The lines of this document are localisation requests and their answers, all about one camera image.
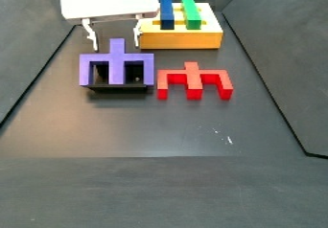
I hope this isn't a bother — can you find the yellow wooden board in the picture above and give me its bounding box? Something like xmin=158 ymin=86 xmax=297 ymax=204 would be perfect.
xmin=138 ymin=3 xmax=223 ymax=50

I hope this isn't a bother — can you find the green rectangular block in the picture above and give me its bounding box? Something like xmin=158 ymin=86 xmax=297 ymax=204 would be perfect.
xmin=181 ymin=0 xmax=201 ymax=30

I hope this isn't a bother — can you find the red E-shaped block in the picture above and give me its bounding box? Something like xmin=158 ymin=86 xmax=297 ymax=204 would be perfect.
xmin=158 ymin=61 xmax=233 ymax=100

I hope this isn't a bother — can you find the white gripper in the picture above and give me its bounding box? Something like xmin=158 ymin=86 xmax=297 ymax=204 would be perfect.
xmin=60 ymin=0 xmax=159 ymax=52

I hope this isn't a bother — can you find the blue rectangular block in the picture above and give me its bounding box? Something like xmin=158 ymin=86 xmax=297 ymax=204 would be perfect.
xmin=160 ymin=0 xmax=174 ymax=30

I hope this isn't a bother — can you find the black angle fixture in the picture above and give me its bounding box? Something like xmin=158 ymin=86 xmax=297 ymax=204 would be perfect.
xmin=86 ymin=60 xmax=154 ymax=94

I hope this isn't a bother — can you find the purple E-shaped block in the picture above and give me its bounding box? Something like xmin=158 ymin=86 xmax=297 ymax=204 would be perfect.
xmin=79 ymin=38 xmax=155 ymax=86

